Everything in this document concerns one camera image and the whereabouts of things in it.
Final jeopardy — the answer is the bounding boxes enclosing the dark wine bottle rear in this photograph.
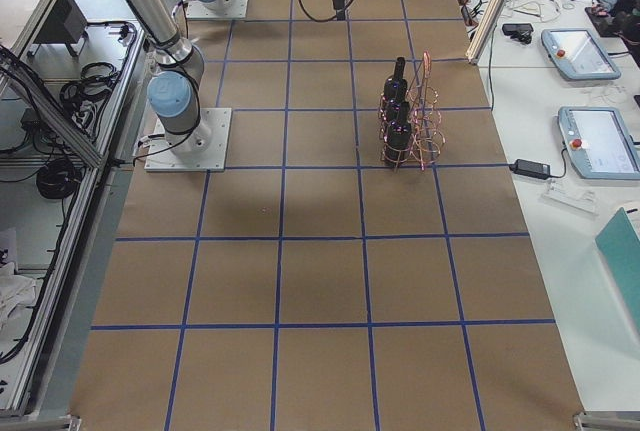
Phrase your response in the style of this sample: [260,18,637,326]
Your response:
[381,57,407,108]

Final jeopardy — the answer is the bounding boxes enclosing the black power adapter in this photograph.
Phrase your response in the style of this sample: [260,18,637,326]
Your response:
[509,159,551,180]

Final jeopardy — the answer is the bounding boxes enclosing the lower teach pendant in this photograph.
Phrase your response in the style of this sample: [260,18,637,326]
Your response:
[557,106,639,181]

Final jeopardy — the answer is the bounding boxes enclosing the clear acrylic stand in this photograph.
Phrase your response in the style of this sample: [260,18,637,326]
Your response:
[542,181,598,215]

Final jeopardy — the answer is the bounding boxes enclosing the teach pendant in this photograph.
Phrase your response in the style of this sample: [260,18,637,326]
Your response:
[541,28,621,81]
[557,106,639,181]

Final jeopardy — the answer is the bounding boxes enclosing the black coiled cable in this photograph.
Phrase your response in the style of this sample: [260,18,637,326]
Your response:
[35,156,76,202]

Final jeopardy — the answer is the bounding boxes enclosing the dark wine bottle front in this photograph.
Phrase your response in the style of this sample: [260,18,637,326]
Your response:
[384,101,412,168]

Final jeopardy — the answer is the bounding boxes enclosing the upper teach pendant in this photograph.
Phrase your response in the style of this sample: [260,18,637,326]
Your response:
[541,28,621,81]

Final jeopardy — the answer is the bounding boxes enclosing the aluminium side frame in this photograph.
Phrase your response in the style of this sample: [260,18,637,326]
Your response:
[1,0,145,421]

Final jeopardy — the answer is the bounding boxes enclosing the teal box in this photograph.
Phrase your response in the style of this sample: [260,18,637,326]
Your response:
[595,203,639,328]

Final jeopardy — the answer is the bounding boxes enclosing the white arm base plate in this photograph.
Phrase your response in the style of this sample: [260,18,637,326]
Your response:
[186,0,248,21]
[144,108,232,172]

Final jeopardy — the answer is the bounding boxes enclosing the copper wire bottle basket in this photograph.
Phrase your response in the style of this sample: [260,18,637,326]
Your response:
[378,51,446,169]

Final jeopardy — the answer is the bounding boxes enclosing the black webcam device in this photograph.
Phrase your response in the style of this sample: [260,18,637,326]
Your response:
[501,23,533,45]

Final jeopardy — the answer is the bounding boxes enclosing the aluminium frame post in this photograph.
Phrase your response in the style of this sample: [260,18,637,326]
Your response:
[466,0,506,65]

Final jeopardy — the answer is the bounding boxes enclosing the brown paper table mat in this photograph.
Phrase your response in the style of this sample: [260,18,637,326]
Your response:
[70,0,581,430]

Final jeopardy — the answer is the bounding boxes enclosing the dark wine bottle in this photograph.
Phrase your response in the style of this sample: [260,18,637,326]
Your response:
[381,57,407,108]
[384,101,412,168]

